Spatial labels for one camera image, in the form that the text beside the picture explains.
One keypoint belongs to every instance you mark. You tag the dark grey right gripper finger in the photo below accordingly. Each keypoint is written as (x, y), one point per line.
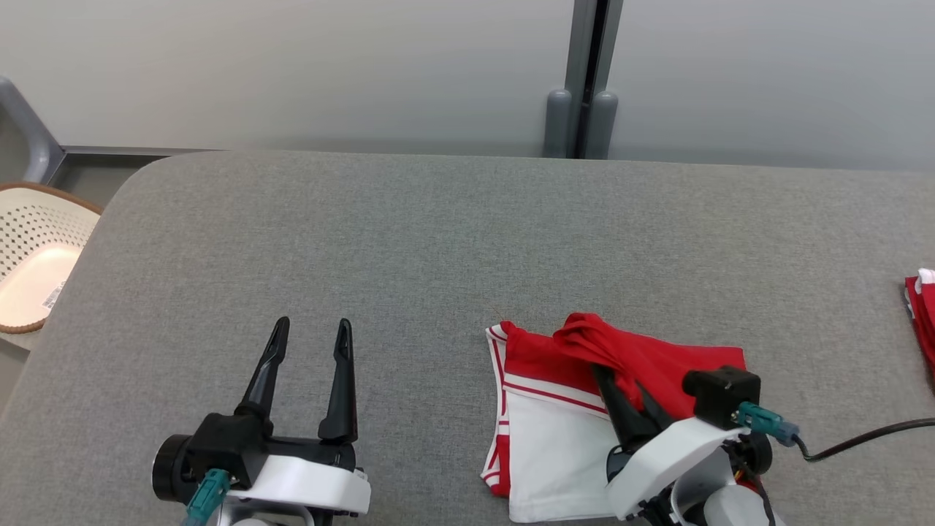
(621, 416)
(654, 415)

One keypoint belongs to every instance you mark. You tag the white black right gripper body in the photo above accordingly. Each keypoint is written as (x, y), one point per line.
(665, 460)

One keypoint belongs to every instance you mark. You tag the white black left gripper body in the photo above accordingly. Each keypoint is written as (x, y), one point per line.
(314, 482)

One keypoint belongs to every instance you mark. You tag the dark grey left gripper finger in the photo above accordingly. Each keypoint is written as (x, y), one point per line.
(266, 380)
(343, 394)

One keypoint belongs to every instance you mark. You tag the red white basketball jersey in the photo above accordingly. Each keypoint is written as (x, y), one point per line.
(562, 453)

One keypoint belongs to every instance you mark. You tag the red basketball shorts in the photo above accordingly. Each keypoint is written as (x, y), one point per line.
(924, 314)

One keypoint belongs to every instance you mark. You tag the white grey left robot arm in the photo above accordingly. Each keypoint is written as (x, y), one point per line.
(270, 517)

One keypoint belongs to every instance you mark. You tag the cream perforated laundry basket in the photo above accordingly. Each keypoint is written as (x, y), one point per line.
(36, 270)

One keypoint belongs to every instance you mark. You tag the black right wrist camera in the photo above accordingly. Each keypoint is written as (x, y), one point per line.
(719, 394)

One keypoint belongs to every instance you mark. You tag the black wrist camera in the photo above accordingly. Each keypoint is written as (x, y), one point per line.
(719, 394)
(219, 449)

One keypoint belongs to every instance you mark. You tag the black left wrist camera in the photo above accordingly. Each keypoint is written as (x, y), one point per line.
(219, 449)

